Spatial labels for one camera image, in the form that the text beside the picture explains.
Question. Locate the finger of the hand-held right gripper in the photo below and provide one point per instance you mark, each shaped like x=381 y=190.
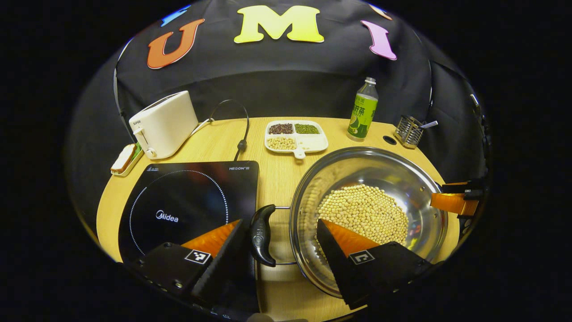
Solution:
x=469 y=188
x=453 y=205

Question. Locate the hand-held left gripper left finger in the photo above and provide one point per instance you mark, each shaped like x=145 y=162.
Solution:
x=223 y=264

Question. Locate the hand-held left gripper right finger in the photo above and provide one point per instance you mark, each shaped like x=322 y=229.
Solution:
x=333 y=264

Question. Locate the large heap of soybeans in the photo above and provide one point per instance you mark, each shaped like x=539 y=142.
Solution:
x=362 y=210

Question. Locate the stainless steel pot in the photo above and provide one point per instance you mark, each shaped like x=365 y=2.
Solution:
x=313 y=201

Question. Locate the black induction cooktop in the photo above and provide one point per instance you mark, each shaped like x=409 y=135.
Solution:
x=187 y=197

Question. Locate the white divided plate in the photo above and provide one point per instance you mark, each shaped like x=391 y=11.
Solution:
x=315 y=144

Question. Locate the green label drink bottle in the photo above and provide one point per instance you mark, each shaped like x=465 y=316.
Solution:
x=363 y=116

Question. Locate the small heap of soybeans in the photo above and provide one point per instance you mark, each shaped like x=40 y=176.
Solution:
x=281 y=143

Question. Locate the small pale green plate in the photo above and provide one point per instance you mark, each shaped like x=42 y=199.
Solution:
x=134 y=164

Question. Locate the heap of green mung beans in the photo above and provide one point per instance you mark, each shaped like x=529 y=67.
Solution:
x=307 y=129

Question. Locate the heap of dark red beans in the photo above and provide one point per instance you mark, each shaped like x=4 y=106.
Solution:
x=280 y=129

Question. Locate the sandwich with lettuce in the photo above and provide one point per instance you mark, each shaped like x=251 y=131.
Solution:
x=123 y=158

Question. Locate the white toaster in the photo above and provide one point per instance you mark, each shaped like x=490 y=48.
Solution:
x=165 y=123

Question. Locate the black backdrop cloth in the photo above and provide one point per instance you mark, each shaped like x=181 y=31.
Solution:
x=277 y=76

